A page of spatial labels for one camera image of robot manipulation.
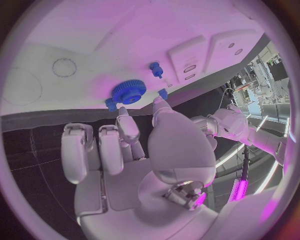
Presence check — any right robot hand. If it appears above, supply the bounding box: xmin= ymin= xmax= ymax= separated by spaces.
xmin=60 ymin=96 xmax=220 ymax=240

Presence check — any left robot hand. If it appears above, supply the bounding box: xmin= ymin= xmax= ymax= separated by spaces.
xmin=190 ymin=115 xmax=219 ymax=151

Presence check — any white task board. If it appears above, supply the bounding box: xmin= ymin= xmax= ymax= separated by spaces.
xmin=0 ymin=0 xmax=273 ymax=132

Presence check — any black lamp stand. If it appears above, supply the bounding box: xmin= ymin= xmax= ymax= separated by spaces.
xmin=235 ymin=144 xmax=252 ymax=181

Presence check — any blue peg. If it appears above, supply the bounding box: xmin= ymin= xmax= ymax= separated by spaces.
xmin=148 ymin=61 xmax=164 ymax=79

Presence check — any glowing light bar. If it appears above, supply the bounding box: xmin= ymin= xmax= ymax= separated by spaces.
xmin=228 ymin=177 xmax=250 ymax=203

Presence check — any blue gear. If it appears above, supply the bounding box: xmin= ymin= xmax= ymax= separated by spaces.
xmin=110 ymin=79 xmax=147 ymax=105

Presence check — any white cable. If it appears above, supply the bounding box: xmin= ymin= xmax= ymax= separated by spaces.
xmin=219 ymin=87 xmax=237 ymax=110

